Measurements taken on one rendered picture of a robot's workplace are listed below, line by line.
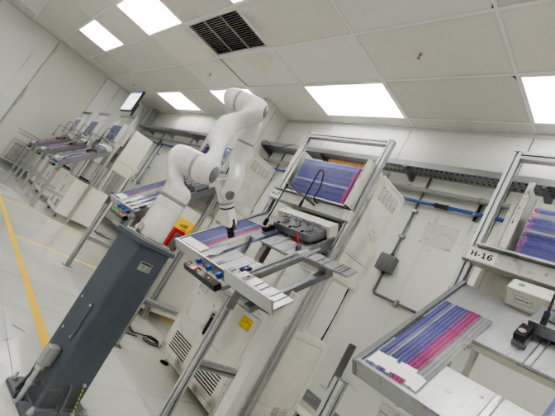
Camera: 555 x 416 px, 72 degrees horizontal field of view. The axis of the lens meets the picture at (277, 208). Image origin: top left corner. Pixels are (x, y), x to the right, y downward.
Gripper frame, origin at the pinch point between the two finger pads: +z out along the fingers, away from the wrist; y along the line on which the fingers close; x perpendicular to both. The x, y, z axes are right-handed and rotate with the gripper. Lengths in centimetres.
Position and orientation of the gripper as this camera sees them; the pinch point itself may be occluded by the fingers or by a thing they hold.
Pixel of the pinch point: (230, 234)
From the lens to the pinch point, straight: 204.2
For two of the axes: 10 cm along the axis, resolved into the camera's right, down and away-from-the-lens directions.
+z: 0.8, 9.4, 3.3
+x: 7.9, -2.6, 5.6
